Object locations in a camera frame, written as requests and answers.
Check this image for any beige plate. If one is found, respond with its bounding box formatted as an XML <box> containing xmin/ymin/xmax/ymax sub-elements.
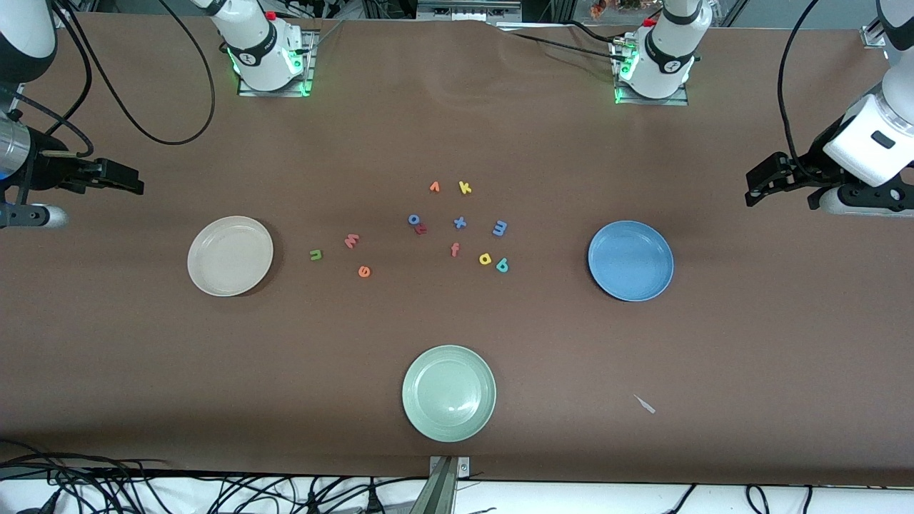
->
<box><xmin>187</xmin><ymin>216</ymin><xmax>274</xmax><ymax>297</ymax></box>

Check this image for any blue plate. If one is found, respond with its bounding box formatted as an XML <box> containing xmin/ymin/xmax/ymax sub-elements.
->
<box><xmin>588</xmin><ymin>220</ymin><xmax>674</xmax><ymax>302</ymax></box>

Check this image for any brown table cover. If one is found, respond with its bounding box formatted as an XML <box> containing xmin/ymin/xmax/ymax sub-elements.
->
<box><xmin>0</xmin><ymin>11</ymin><xmax>914</xmax><ymax>488</ymax></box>

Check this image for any green plate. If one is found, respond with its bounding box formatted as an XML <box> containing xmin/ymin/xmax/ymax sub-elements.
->
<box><xmin>401</xmin><ymin>345</ymin><xmax>497</xmax><ymax>443</ymax></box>

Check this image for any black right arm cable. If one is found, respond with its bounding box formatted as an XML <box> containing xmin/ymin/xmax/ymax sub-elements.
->
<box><xmin>11</xmin><ymin>0</ymin><xmax>216</xmax><ymax>159</ymax></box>

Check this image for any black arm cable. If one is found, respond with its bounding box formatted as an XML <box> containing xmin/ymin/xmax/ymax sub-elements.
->
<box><xmin>777</xmin><ymin>0</ymin><xmax>822</xmax><ymax>179</ymax></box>
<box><xmin>11</xmin><ymin>0</ymin><xmax>216</xmax><ymax>159</ymax></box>

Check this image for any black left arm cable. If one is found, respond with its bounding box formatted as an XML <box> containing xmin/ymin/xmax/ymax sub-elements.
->
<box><xmin>777</xmin><ymin>0</ymin><xmax>822</xmax><ymax>179</ymax></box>

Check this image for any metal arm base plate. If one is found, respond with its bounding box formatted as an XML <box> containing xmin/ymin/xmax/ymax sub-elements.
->
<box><xmin>613</xmin><ymin>39</ymin><xmax>690</xmax><ymax>107</ymax></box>
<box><xmin>238</xmin><ymin>29</ymin><xmax>316</xmax><ymax>98</ymax></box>

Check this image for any black base power cable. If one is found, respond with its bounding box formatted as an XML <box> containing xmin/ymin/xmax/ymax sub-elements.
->
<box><xmin>486</xmin><ymin>20</ymin><xmax>629</xmax><ymax>65</ymax></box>

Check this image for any grey base cable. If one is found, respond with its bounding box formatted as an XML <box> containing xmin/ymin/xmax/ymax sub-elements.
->
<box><xmin>311</xmin><ymin>20</ymin><xmax>345</xmax><ymax>52</ymax></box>

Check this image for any tangle of black cables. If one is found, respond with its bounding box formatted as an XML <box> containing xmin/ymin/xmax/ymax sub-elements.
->
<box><xmin>0</xmin><ymin>441</ymin><xmax>429</xmax><ymax>514</ymax></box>

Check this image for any silver aluminium frame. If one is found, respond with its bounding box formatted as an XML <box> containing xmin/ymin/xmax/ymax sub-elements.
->
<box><xmin>416</xmin><ymin>0</ymin><xmax>523</xmax><ymax>24</ymax></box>

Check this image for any silver clamp bracket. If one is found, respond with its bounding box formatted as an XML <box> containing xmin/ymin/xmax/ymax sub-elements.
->
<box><xmin>428</xmin><ymin>457</ymin><xmax>471</xmax><ymax>480</ymax></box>

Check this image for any grey metal post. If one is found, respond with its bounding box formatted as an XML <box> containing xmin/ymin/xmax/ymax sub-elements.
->
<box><xmin>409</xmin><ymin>457</ymin><xmax>458</xmax><ymax>514</ymax></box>

